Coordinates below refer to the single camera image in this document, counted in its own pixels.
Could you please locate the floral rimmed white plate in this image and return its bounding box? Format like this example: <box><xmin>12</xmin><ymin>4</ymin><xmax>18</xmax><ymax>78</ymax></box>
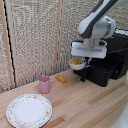
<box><xmin>5</xmin><ymin>93</ymin><xmax>53</xmax><ymax>128</ymax></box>

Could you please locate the pink cup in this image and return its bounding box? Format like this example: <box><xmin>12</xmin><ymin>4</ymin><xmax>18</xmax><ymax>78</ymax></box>
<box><xmin>38</xmin><ymin>75</ymin><xmax>51</xmax><ymax>95</ymax></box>

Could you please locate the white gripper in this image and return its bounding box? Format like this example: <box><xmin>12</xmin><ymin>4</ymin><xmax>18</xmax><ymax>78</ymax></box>
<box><xmin>70</xmin><ymin>39</ymin><xmax>108</xmax><ymax>67</ymax></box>

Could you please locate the small white bowl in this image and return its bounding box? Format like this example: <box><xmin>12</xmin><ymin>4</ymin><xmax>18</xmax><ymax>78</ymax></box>
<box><xmin>68</xmin><ymin>57</ymin><xmax>87</xmax><ymax>71</ymax></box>

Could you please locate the yellow food piece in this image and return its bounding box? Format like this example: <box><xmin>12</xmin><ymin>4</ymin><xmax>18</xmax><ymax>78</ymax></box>
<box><xmin>70</xmin><ymin>58</ymin><xmax>82</xmax><ymax>66</ymax></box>
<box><xmin>54</xmin><ymin>74</ymin><xmax>68</xmax><ymax>84</ymax></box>

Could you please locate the white blurry object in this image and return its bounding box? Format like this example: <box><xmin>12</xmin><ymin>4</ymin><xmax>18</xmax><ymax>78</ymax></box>
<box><xmin>112</xmin><ymin>108</ymin><xmax>128</xmax><ymax>128</ymax></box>

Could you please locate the black air fryer drawer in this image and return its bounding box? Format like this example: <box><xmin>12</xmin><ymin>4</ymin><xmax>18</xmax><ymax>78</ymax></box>
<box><xmin>79</xmin><ymin>57</ymin><xmax>122</xmax><ymax>88</ymax></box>

